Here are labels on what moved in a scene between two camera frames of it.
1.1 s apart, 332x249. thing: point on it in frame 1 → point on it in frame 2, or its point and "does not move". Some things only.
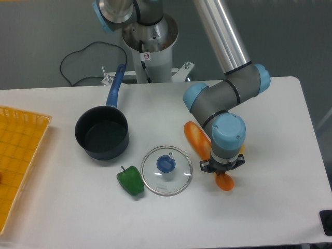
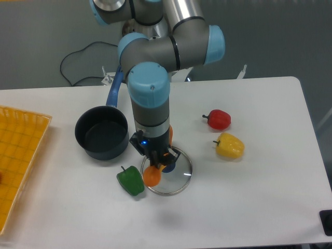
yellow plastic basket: (22, 134) does not move
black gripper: (211, 166) → (154, 148)
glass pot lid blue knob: (166, 170) does not move
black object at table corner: (326, 217) does not move
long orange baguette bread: (201, 142) → (152, 174)
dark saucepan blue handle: (103, 132) does not move
